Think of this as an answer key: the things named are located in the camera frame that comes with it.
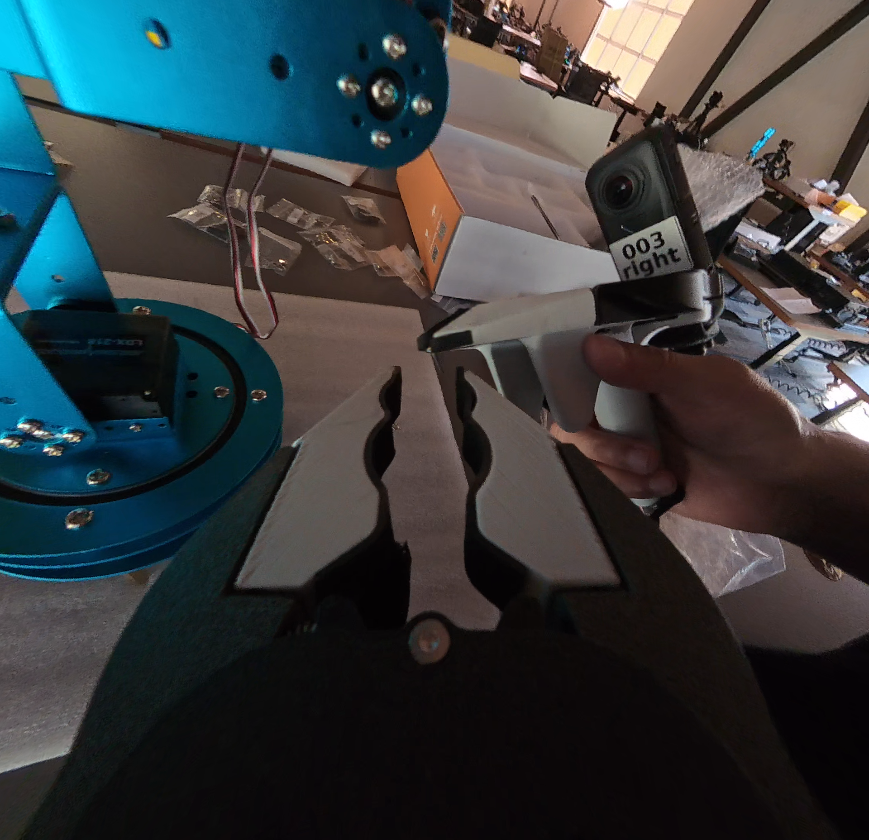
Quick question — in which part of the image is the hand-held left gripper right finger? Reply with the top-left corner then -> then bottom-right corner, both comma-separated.
455,366 -> 623,590

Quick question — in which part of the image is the person's right hand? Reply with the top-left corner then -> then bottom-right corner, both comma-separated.
550,335 -> 826,537

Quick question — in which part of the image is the pile of small screw bags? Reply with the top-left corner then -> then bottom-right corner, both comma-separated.
166,183 -> 435,294

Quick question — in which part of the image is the person's black shirt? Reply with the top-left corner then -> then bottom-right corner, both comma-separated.
743,636 -> 869,840

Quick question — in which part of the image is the blue toy robot arm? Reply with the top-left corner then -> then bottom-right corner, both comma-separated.
0,0 -> 454,579

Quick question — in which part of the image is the orange white cardboard box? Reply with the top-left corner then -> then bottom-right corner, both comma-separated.
397,56 -> 620,301

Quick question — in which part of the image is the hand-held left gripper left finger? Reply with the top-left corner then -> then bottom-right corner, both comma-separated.
234,366 -> 403,593

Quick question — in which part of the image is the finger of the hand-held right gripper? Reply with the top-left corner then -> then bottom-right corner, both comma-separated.
478,334 -> 600,435
416,285 -> 600,355

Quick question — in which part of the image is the white foam sheet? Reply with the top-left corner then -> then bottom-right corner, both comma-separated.
0,270 -> 564,780

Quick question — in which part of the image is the crumpled clear plastic bag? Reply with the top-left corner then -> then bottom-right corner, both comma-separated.
662,511 -> 788,597

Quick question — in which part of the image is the bubble wrap roll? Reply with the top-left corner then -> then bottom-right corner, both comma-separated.
679,144 -> 768,233

